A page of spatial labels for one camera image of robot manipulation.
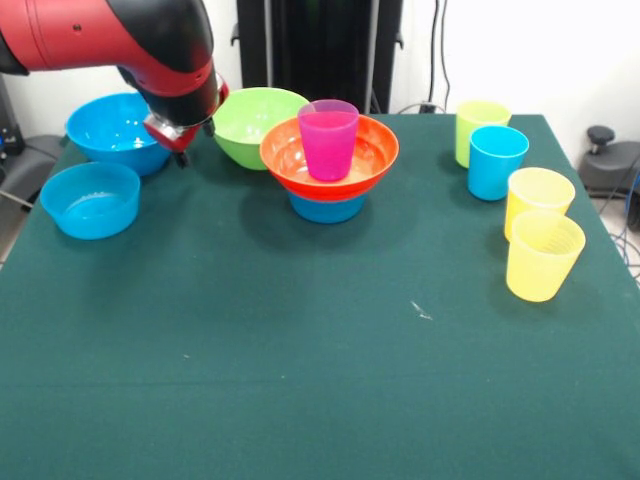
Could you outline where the dark green tablecloth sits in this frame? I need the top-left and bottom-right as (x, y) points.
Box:
(0, 112), (640, 480)

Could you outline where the black stand base with knob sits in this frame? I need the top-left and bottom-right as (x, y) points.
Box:
(579, 124), (640, 201)

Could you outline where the small blue bowl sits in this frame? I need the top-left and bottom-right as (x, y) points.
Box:
(288, 192), (369, 224)
(39, 161), (142, 242)

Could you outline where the purple cup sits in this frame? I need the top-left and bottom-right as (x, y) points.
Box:
(297, 98), (361, 182)

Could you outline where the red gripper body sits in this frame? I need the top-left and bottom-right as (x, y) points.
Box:
(143, 79), (231, 155)

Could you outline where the blue cup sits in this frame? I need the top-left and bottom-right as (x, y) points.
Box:
(467, 125), (530, 202)

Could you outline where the yellow cup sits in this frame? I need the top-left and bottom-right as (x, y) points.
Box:
(505, 210), (587, 304)
(503, 167), (577, 242)

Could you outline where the orange bowl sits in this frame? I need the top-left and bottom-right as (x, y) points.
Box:
(259, 113), (401, 203)

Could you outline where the black wall cable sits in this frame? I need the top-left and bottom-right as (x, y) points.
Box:
(429, 0), (454, 114)

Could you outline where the green cup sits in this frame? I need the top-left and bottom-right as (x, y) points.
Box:
(454, 99), (513, 169)

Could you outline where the green bowl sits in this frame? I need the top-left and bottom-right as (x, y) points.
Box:
(212, 86), (311, 172)

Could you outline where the black device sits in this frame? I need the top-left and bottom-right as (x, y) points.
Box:
(0, 74), (25, 157)

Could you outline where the large blue bowl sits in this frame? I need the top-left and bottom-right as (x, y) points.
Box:
(65, 92), (174, 177)

